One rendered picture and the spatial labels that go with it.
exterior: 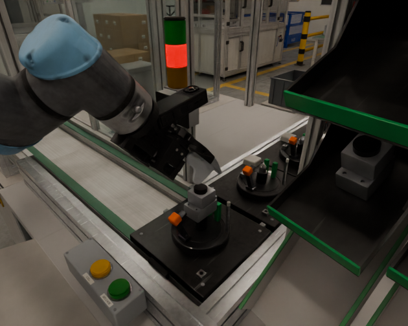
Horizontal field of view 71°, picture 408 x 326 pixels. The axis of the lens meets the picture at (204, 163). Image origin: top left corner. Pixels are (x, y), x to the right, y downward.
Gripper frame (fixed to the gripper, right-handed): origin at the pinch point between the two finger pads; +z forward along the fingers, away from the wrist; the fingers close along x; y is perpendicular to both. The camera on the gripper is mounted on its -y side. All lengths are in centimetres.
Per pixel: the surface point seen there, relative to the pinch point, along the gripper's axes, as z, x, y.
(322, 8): 676, -417, -790
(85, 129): 23, -81, 4
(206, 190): 5.1, 1.2, 4.6
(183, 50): -6.7, -16.3, -20.5
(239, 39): 318, -318, -312
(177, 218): 1.9, 0.6, 12.7
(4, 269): 0, -36, 47
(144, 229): 8.8, -11.0, 19.8
